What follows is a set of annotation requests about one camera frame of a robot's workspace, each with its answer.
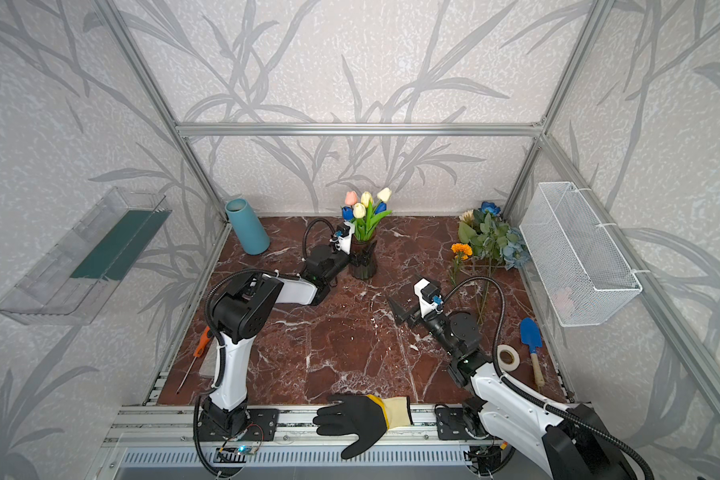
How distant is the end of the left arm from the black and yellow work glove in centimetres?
33

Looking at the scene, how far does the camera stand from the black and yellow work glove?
72cm

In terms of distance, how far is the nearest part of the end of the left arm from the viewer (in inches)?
30.9
